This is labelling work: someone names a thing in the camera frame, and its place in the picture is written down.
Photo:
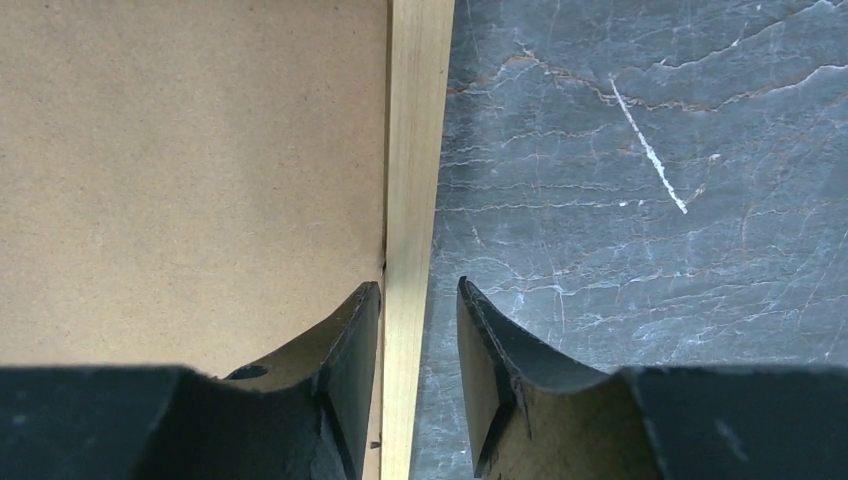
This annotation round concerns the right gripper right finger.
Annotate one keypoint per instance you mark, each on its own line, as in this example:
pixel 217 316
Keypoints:
pixel 535 413

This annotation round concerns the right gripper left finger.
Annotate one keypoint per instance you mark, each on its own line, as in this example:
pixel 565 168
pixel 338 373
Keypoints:
pixel 300 412

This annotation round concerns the brown backing board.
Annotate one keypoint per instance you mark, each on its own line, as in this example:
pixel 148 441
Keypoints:
pixel 190 182

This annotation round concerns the wooden picture frame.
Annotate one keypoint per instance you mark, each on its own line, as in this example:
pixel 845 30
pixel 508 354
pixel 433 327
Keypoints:
pixel 419 38

